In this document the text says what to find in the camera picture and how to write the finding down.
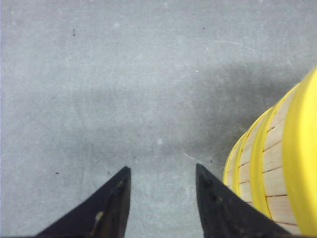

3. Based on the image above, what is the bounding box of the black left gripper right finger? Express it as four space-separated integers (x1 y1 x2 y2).
196 164 294 238

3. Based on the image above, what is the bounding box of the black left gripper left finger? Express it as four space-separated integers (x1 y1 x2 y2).
35 167 131 238

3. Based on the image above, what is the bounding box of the bamboo steamer basket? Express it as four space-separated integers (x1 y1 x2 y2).
238 107 274 218
222 129 250 196

